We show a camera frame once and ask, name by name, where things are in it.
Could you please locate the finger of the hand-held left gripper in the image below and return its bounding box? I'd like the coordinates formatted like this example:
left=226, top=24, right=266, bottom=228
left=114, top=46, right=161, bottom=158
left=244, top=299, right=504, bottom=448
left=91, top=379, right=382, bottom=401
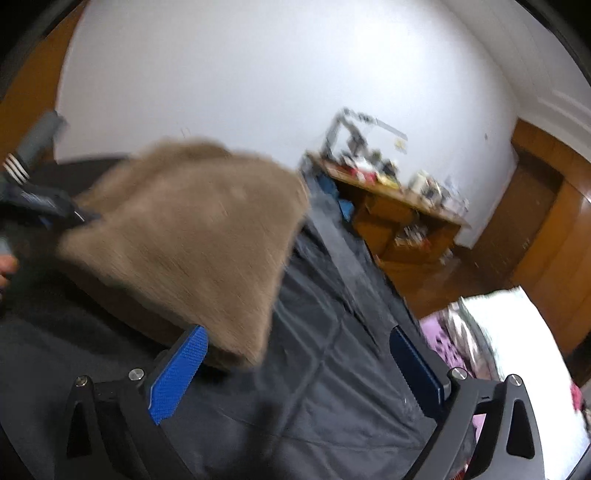
left=65, top=200, right=103, bottom=230

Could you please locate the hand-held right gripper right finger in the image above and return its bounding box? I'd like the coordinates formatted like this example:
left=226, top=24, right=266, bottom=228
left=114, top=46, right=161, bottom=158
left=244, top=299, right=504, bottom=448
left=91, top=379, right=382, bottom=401
left=389, top=325, right=548, bottom=480

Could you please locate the blue cloth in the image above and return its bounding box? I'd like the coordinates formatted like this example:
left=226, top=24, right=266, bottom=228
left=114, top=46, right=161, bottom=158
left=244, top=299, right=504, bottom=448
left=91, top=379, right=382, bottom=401
left=318, top=173, right=354, bottom=222

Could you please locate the brown fleece towel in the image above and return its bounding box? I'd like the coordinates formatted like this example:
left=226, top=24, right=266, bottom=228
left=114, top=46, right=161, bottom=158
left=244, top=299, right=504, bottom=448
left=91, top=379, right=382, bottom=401
left=55, top=137, right=311, bottom=370

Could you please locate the person's left hand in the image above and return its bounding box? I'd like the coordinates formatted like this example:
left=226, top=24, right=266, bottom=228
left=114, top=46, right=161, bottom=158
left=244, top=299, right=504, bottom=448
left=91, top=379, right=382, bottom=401
left=0, top=254, right=20, bottom=289

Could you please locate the wooden desk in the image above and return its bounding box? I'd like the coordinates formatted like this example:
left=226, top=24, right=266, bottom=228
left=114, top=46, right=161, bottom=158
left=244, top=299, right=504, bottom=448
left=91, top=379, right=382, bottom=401
left=305, top=152, right=472, bottom=278

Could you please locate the wooden door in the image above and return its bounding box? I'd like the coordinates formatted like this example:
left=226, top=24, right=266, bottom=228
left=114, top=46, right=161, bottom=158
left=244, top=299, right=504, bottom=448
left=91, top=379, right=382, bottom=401
left=0, top=4, right=86, bottom=162

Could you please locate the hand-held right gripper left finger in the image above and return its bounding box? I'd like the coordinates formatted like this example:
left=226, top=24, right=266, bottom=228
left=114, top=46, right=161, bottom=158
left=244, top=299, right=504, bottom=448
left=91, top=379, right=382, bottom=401
left=55, top=324, right=208, bottom=480

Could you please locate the wooden wardrobe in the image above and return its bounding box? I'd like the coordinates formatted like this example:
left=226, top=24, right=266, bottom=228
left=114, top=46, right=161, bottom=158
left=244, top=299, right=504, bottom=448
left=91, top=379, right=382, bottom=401
left=455, top=117, right=591, bottom=356

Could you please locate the pink floral cloth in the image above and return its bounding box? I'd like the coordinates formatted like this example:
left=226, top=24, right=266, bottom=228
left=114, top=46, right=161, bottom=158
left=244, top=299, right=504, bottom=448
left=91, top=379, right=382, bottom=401
left=421, top=302, right=502, bottom=444

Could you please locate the metal frame desk stand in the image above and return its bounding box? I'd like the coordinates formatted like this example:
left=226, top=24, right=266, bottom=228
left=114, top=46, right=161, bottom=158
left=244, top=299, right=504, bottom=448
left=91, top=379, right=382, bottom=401
left=323, top=107, right=409, bottom=160

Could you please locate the dark grey bed cover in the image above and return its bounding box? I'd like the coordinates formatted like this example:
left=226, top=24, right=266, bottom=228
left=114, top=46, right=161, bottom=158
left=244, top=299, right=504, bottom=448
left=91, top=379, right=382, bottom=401
left=0, top=154, right=462, bottom=480

